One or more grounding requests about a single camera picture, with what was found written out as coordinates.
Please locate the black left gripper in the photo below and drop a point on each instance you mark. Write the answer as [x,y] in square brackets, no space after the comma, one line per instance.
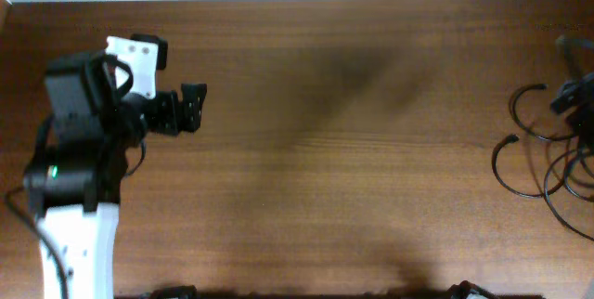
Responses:
[172,113]

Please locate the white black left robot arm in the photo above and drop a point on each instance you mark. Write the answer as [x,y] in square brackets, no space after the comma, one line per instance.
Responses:
[74,178]

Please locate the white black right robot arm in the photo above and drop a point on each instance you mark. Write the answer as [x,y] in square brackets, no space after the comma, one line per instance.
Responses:
[577,92]

